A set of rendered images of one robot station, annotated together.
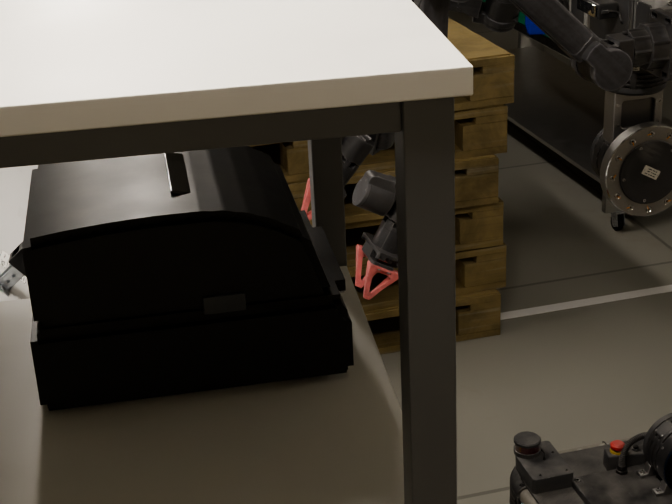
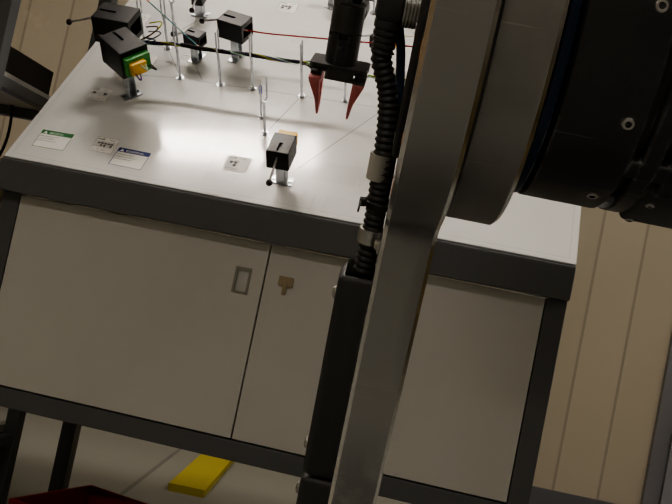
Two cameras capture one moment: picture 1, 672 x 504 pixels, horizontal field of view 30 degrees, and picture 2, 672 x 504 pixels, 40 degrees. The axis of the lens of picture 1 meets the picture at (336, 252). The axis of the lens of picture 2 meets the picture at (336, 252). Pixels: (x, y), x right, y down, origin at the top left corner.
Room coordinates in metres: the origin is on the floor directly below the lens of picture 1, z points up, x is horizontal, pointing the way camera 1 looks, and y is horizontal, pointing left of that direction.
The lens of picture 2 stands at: (2.63, -1.60, 0.71)
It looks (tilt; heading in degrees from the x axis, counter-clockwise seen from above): 3 degrees up; 106
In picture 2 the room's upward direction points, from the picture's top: 12 degrees clockwise
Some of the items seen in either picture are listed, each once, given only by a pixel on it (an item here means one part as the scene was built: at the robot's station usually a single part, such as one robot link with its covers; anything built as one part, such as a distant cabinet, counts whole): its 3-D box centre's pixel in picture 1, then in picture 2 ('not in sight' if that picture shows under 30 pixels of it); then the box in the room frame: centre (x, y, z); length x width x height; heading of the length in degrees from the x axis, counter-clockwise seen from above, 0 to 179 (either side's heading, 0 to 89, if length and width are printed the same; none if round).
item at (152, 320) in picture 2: not in sight; (124, 313); (1.72, 0.09, 0.60); 0.55 x 0.02 x 0.39; 7
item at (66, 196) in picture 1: (184, 259); not in sight; (1.15, 0.15, 1.56); 0.30 x 0.23 x 0.19; 99
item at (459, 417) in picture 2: not in sight; (386, 369); (2.27, 0.16, 0.60); 0.55 x 0.03 x 0.39; 7
